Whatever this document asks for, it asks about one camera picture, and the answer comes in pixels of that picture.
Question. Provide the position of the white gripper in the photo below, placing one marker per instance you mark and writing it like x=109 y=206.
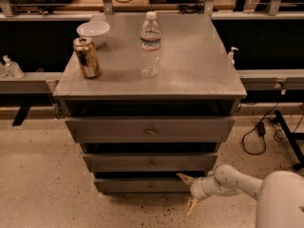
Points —
x=197 y=188

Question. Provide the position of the grey bottom drawer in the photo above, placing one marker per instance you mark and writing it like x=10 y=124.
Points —
x=171 y=185

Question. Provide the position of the grey drawer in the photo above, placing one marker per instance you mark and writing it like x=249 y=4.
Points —
x=171 y=185
x=153 y=162
x=205 y=129

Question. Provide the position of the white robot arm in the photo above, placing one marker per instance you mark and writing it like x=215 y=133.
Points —
x=279 y=197

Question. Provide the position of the grey middle drawer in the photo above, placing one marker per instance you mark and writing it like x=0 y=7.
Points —
x=153 y=162

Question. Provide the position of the grey drawer cabinet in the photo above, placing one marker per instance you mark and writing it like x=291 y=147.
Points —
x=196 y=78

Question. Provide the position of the grey top drawer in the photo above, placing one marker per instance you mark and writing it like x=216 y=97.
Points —
x=205 y=129

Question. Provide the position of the black stand leg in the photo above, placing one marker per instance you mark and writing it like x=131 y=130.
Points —
x=293 y=138

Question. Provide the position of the white pump dispenser bottle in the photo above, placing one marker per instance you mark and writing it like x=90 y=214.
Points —
x=231 y=54

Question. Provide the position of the clear plastic water bottle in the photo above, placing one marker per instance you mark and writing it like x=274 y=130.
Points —
x=150 y=38

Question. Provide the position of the gold soda can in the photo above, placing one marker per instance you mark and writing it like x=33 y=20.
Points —
x=87 y=57

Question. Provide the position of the white bowl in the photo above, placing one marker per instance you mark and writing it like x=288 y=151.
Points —
x=96 y=30

